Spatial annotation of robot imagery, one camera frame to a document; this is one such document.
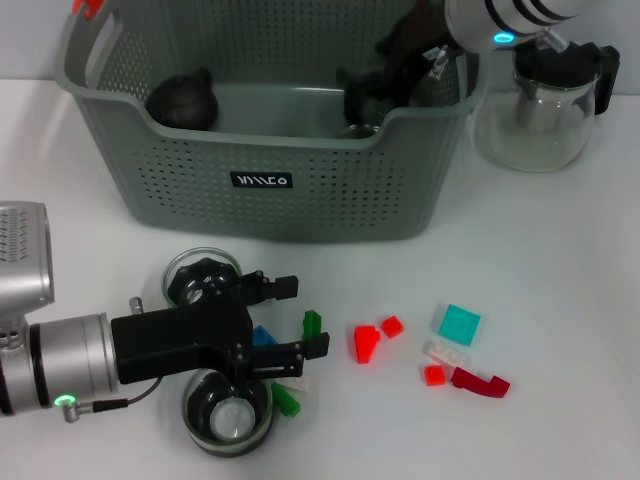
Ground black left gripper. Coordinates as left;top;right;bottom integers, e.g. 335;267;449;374
109;269;331;386

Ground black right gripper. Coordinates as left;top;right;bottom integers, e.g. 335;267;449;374
343;0;467;107

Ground teal toy plate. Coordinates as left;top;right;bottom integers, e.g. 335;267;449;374
437;302;482;347

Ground grey-green perforated storage bin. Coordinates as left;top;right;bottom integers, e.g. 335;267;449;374
53;0;491;245

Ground blue toy brick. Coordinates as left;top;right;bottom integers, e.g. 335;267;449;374
252;324;279;349

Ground green toy brick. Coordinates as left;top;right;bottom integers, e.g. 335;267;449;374
302;309;324;337
271;382;303;417

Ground white studded toy brick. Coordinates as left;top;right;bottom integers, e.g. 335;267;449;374
282;374;314;396

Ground red wedge toy brick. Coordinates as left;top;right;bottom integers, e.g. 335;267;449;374
352;323;384;365

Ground white flat toy plate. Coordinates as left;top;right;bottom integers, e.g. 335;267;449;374
422;339;469;366

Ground glass pitcher with black lid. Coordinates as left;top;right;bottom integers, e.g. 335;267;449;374
474;42;621;174

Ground black clay teapot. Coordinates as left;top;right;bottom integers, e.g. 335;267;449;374
145;67;221;132

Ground dark red curved toy brick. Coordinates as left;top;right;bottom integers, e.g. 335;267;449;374
449;366;511;400

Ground right gripper cable with connector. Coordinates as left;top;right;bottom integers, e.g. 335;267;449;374
427;44;466;81

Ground gripper cable with connector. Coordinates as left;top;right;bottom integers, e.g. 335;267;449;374
62;377;164;424
427;44;466;81

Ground left gripper cable with connector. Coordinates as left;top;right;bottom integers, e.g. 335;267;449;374
62;377;164;424

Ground orange bin handle clip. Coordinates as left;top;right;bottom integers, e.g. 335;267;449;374
72;0;106;21

